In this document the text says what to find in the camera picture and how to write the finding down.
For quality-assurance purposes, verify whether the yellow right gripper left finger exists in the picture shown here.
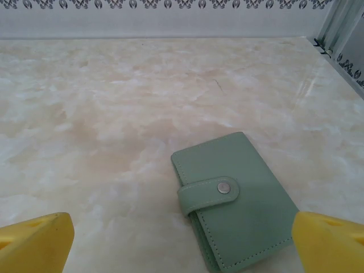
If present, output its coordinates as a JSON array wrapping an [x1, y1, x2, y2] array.
[[0, 212, 76, 273]]

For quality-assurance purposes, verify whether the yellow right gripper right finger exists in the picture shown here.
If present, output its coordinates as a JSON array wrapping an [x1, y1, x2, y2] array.
[[291, 210, 364, 273]]

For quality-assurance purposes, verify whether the grey-blue cloth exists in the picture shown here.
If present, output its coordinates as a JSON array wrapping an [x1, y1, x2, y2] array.
[[170, 131, 301, 273]]

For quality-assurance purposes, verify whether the black frame corner bracket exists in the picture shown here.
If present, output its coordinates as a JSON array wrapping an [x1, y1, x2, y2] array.
[[313, 38, 333, 55]]

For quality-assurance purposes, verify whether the aluminium frame post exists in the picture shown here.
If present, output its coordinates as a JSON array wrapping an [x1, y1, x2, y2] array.
[[314, 0, 364, 59]]

